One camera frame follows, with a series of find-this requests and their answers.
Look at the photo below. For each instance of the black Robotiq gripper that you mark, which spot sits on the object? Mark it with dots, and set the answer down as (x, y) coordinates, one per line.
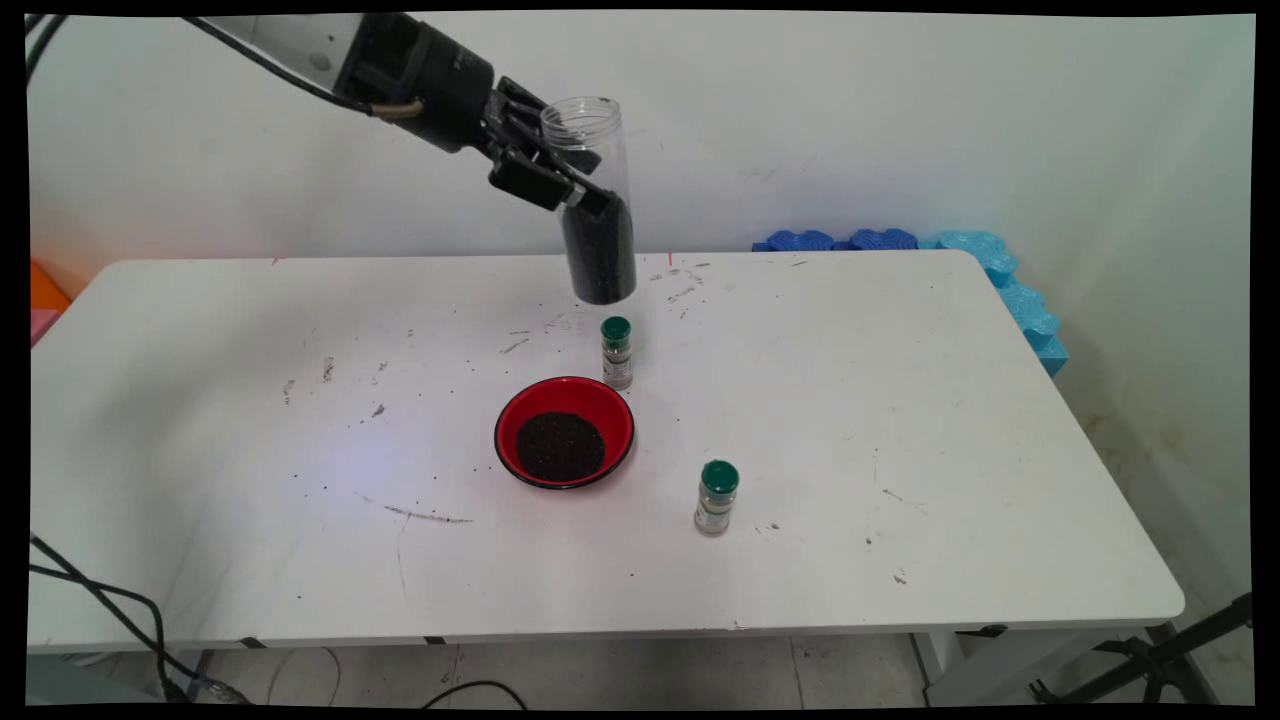
(455, 90)

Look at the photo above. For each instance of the clear jar with dark grains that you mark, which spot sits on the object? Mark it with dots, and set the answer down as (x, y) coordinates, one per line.
(600, 255)

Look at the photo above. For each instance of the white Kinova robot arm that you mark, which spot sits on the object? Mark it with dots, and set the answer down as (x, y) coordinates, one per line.
(300, 40)

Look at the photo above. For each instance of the green-capped spice bottle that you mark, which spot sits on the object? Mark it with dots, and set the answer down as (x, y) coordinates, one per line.
(717, 500)
(617, 350)

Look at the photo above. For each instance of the red bowl with black rim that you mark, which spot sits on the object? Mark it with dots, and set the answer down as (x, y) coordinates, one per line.
(520, 410)

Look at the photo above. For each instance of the dark blue foam piece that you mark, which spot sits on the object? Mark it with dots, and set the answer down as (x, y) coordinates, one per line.
(797, 241)
(882, 239)

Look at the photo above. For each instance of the pile of dark grains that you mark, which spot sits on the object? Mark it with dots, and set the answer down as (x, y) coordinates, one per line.
(560, 447)

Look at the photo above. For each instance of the orange foam block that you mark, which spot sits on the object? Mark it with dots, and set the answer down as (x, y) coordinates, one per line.
(45, 285)

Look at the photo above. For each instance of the light blue foam mat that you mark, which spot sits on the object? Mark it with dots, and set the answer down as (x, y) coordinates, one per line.
(1015, 290)

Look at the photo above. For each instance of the pink foam block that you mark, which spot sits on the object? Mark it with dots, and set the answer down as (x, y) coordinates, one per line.
(42, 325)

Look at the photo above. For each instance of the black tripod stand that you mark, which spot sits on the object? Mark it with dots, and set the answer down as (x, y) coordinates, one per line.
(1150, 660)

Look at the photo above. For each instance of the white table leg frame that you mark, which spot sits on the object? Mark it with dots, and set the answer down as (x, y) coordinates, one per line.
(990, 665)

